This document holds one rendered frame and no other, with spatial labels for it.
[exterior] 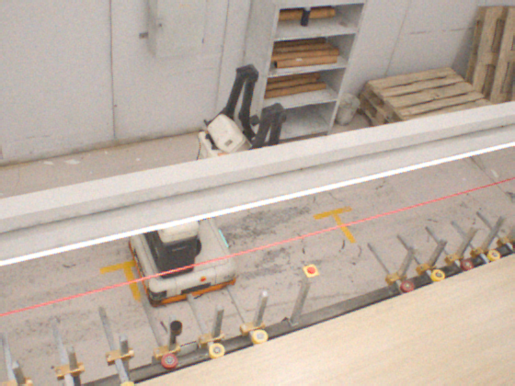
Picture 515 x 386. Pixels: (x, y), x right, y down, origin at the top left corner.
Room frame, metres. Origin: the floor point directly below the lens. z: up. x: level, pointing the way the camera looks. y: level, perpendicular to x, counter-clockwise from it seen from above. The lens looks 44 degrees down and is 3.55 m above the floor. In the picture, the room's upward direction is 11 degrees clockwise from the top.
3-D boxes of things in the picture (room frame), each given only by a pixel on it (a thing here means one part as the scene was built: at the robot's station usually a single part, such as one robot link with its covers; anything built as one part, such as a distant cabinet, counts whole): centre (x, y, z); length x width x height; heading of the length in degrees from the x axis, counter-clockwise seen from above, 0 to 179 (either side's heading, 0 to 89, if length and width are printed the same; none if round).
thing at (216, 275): (2.67, 0.47, 0.16); 0.67 x 0.64 x 0.25; 122
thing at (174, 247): (2.62, 0.55, 0.59); 0.55 x 0.34 x 0.83; 32
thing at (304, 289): (1.91, -0.36, 0.93); 0.05 x 0.05 x 0.45; 33
